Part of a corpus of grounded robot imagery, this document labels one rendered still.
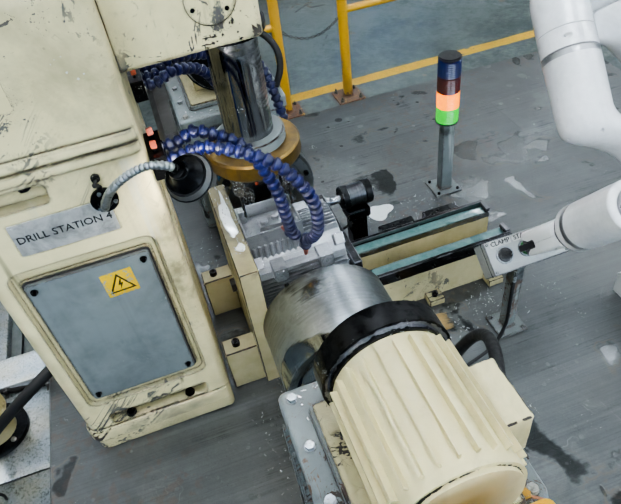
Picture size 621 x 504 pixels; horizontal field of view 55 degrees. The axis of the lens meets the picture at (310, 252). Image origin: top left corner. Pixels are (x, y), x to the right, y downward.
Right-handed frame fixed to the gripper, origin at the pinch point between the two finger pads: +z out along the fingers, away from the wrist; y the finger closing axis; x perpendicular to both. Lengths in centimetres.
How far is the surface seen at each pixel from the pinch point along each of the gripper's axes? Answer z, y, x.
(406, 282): 27.7, 18.4, -2.0
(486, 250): 2.7, 8.2, -2.1
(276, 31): 197, -13, -163
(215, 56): -20, 50, -44
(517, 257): 2.8, 2.6, 1.2
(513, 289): 10.2, 2.3, 7.2
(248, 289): 5, 55, -10
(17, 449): 80, 130, 6
